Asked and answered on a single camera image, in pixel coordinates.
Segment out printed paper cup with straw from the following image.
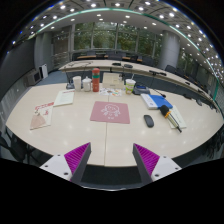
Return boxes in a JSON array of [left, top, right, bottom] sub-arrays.
[[124, 73, 137, 95]]

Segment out blue and white book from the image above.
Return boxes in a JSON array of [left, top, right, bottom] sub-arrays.
[[140, 93, 174, 111]]

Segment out white booklet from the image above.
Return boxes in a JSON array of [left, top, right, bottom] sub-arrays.
[[53, 89, 76, 108]]

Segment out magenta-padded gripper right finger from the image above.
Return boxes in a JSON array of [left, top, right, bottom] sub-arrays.
[[132, 143, 183, 185]]

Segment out dark office chairs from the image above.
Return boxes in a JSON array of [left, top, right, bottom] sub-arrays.
[[71, 49, 214, 104]]

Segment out white paper sheet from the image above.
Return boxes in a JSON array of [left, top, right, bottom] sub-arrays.
[[165, 104, 188, 130]]

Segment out ceiling lights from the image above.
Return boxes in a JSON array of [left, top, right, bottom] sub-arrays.
[[11, 0, 224, 81]]

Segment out cream cardboard box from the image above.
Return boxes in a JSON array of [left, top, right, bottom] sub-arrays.
[[101, 72, 126, 90]]

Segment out curved beige conference desk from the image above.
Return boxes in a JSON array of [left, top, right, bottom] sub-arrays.
[[58, 59, 214, 104]]

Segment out red thermos bottle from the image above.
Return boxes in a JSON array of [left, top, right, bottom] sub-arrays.
[[91, 67, 101, 93]]

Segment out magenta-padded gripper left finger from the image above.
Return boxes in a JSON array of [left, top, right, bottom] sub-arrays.
[[39, 142, 92, 185]]

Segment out black computer mouse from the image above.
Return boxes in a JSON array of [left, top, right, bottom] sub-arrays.
[[143, 114, 155, 128]]

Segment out pink mouse pad with drawing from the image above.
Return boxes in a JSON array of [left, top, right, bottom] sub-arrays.
[[89, 100, 131, 125]]

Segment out dark gooseneck conference microphone unit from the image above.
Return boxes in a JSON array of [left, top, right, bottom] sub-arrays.
[[65, 71, 76, 90], [132, 83, 167, 99]]

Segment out white lidded mug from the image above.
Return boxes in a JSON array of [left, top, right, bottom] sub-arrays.
[[81, 76, 93, 93]]

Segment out white paper cup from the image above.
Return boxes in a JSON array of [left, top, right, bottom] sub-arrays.
[[72, 75, 83, 92]]

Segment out colourful sticker sheet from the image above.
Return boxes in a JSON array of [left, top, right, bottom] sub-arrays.
[[99, 87, 123, 97]]

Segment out handheld microphone with black foam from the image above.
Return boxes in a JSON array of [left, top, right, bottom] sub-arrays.
[[159, 104, 183, 134]]

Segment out red and white leaflet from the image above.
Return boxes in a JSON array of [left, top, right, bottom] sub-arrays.
[[29, 101, 55, 131]]

